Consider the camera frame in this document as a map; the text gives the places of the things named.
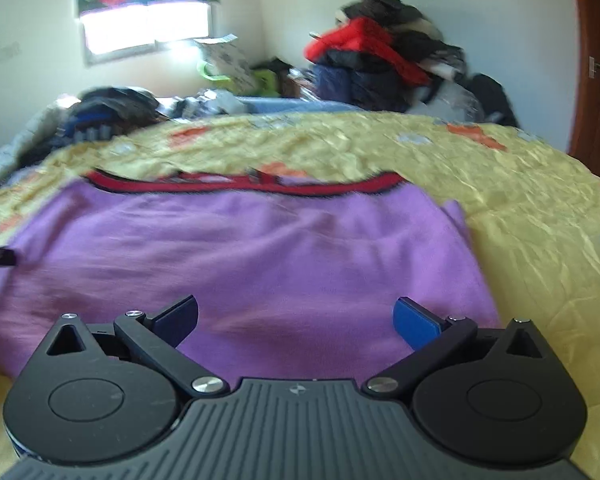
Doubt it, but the red jacket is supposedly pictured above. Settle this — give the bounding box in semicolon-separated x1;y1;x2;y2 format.
303;16;432;87

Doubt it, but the navy blue jacket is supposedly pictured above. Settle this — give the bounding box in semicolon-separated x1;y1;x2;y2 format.
313;61;412;112

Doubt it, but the wooden door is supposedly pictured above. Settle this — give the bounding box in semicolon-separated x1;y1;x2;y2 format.
567;0;600;187

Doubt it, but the green plastic stool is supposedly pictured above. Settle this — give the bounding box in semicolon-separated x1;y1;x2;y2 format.
251;69;284;97

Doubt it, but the heap of black clothes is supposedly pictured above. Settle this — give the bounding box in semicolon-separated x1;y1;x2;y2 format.
339;0;467;77

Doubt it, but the purple sweater with red collar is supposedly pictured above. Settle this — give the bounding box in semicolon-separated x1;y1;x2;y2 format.
0;169;504;377

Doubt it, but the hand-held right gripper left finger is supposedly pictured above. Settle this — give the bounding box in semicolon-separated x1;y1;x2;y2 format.
45;294;231;402

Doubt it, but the light blue bedding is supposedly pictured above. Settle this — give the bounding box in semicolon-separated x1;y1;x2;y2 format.
239;95;362;114

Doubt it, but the window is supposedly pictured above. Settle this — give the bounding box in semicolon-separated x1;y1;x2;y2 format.
79;0;214;67

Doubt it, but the yellow printed blanket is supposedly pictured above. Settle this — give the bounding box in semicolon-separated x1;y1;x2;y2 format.
0;109;600;480

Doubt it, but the white plastic bag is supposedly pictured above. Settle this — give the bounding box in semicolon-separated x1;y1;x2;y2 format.
199;88;249;114

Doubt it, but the black bag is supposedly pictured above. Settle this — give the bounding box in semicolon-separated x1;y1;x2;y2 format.
466;73;519;129

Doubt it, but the floral pillow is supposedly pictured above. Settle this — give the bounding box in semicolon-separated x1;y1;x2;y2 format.
194;33;259;94

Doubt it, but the pile of dark clothes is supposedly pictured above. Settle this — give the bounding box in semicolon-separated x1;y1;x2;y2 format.
54;86;170;150

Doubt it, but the white quilted blanket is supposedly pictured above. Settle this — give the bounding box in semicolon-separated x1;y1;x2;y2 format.
0;104;72;197

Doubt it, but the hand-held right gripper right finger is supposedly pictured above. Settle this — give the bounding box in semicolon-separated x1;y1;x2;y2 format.
362;296;549;402

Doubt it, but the clear plastic bag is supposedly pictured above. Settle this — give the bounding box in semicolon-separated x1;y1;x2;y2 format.
406;81;482;122

